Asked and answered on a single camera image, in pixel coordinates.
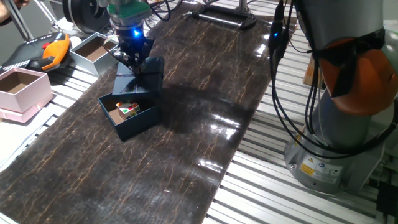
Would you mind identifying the thin silver tripod leg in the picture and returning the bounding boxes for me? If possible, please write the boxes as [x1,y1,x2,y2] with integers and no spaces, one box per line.
[32,0,60,29]

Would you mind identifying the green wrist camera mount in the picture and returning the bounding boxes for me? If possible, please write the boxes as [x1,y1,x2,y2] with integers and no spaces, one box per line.
[106,0,153,28]

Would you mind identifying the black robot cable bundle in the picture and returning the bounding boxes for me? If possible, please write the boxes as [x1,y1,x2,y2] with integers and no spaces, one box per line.
[269,0,398,160]

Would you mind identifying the pink box lid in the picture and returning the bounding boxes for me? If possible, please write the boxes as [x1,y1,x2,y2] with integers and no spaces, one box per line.
[0,100,53,124]

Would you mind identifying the thick silver tripod leg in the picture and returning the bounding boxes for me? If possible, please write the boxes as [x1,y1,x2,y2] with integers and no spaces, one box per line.
[1,0,34,41]

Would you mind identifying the white Rubik's cube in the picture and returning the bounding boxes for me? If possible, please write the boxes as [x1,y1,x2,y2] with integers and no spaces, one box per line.
[115,101,141,121]

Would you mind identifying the navy open gift box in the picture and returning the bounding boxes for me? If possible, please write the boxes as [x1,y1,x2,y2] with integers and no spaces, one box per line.
[98,91,162,142]

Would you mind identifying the person's bare hand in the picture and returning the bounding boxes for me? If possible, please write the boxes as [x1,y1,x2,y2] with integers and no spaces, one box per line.
[0,0,30,23]

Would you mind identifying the black filament spool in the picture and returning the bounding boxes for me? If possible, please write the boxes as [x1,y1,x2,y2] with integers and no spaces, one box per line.
[62,0,114,35]

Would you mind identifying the navy box lid with ribbon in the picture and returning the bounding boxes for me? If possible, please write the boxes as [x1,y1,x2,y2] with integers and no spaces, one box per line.
[111,55,165,97]

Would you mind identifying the white round ball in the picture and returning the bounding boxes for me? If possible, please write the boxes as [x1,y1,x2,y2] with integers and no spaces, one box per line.
[68,36,82,49]

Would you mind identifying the black clamp stand base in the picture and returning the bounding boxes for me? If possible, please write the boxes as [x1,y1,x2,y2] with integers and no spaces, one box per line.
[186,4,258,31]

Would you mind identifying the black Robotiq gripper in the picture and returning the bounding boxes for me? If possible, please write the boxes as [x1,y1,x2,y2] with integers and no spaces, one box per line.
[116,26,155,76]

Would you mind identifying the silver open gift box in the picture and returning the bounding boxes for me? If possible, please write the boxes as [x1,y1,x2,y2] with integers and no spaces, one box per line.
[69,32,126,77]

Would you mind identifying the pink open gift box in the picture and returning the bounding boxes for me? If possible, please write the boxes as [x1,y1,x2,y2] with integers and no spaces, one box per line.
[0,67,54,113]

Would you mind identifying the white paper sheets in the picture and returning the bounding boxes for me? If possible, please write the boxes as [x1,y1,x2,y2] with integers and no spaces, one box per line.
[0,107,58,172]

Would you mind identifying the dark marble pattern mat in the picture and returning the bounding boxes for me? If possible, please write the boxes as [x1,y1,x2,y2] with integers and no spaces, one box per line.
[0,1,295,224]

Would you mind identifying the black orange teach pendant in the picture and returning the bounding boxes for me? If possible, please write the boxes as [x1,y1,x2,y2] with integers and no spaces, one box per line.
[0,32,71,74]

